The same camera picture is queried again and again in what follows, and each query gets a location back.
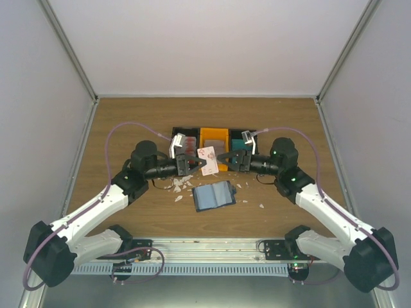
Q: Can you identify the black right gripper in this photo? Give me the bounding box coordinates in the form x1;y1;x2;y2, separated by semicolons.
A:
218;149;282;177

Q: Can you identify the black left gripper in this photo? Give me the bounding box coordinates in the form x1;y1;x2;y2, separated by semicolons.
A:
146;153;206;180

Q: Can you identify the red white playing card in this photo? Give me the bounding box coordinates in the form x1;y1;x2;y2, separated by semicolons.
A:
197;146;219;176

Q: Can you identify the blue card holder wallet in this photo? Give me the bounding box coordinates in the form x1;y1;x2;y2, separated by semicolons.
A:
192;180;237;212

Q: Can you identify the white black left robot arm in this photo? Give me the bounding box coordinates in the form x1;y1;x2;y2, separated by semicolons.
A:
23;141;206;291

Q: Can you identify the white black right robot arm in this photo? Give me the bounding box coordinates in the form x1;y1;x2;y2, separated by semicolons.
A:
217;137;399;293

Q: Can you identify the teal card stack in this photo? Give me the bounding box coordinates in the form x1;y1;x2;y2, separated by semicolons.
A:
231;139;252;151

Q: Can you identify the black right card bin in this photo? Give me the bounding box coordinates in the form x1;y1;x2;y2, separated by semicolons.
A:
228;129;259;155

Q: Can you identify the black card bin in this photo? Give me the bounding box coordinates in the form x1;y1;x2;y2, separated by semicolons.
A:
168;126;200;158
228;129;259;155

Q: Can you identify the red white card stack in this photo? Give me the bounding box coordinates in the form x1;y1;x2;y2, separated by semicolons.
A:
182;136;197;157

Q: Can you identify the black left card bin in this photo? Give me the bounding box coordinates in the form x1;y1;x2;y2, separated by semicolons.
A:
168;126;200;158

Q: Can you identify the yellow middle card bin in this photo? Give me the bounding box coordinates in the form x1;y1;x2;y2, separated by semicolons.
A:
199;127;230;156

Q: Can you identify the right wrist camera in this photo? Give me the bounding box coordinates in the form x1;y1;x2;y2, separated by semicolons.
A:
241;130;257;155

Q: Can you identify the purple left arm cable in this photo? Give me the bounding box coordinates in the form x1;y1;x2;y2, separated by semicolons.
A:
22;121;174;291

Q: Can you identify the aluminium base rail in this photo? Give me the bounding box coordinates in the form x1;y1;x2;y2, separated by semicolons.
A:
73;235;347;261

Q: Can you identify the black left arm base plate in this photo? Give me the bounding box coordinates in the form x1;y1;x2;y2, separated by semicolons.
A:
125;239;153;262

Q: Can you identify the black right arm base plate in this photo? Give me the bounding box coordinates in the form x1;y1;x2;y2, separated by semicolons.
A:
257;239;311;262

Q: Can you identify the grey slotted cable duct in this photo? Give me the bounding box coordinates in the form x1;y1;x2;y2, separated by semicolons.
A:
72;262;288;277

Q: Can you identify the aluminium corner post left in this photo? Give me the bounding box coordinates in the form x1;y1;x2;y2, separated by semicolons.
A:
37;0;99;105

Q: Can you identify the aluminium corner post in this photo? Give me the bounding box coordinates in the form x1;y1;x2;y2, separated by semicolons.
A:
37;0;99;105
315;0;381;105

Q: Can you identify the aluminium corner post right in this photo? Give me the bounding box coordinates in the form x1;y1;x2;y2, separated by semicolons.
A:
315;0;381;105

